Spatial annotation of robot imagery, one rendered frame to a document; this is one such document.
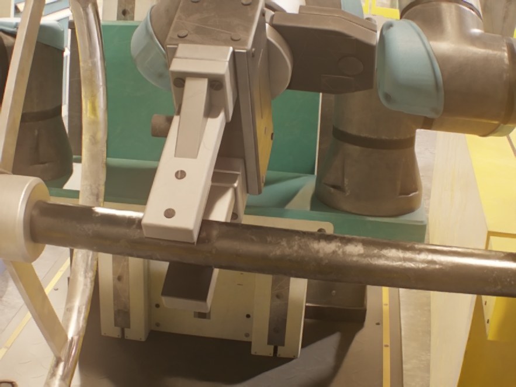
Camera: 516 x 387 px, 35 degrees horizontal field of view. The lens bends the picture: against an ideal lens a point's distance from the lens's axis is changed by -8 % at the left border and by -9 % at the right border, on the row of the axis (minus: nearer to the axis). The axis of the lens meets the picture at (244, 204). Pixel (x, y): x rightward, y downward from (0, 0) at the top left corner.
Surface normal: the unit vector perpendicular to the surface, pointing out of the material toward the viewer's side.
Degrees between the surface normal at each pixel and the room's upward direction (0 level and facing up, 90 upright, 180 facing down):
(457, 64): 71
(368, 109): 90
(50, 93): 90
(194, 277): 34
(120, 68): 90
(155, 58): 110
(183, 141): 64
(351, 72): 124
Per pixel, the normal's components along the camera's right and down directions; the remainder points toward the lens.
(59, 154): 0.84, -0.08
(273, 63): -0.18, 0.80
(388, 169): 0.22, 0.04
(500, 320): -0.18, 0.32
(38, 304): 0.98, 0.11
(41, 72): 0.68, 0.28
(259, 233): -0.03, -0.74
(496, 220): 0.05, -0.94
